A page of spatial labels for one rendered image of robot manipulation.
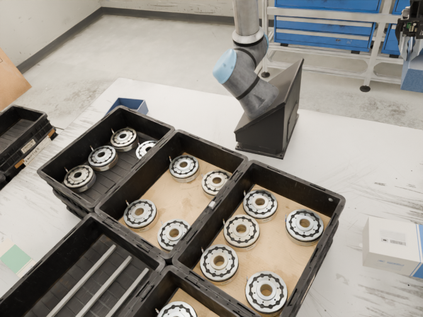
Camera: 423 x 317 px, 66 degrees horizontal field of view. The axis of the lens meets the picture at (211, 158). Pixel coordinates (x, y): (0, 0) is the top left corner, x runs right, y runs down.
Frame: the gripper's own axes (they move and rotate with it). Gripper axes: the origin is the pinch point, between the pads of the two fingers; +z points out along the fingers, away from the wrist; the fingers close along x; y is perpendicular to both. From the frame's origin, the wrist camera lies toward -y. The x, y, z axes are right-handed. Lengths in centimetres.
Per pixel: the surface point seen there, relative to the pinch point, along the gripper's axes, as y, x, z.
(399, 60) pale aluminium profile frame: -139, -3, 83
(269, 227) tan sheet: 53, -27, 26
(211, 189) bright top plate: 49, -47, 20
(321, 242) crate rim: 58, -11, 18
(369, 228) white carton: 40, -2, 33
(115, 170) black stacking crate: 51, -86, 19
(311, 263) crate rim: 64, -12, 17
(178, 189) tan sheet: 50, -60, 22
